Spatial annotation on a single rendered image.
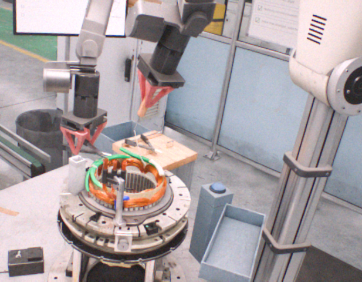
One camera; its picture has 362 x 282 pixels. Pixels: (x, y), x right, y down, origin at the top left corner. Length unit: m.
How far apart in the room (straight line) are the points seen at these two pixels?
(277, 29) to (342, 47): 2.17
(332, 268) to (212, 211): 1.68
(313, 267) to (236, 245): 1.72
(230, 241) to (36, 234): 0.65
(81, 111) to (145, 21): 0.30
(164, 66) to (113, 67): 2.56
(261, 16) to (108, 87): 1.37
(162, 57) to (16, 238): 0.80
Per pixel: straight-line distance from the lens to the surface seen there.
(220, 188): 1.17
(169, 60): 0.80
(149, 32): 0.76
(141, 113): 0.89
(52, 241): 1.33
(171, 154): 1.26
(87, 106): 0.95
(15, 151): 1.88
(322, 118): 1.06
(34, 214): 1.45
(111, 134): 1.42
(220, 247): 0.98
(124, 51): 3.24
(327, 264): 2.77
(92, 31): 0.93
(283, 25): 3.08
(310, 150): 1.09
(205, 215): 1.20
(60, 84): 0.92
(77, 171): 0.94
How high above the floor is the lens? 1.64
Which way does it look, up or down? 25 degrees down
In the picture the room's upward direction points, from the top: 9 degrees clockwise
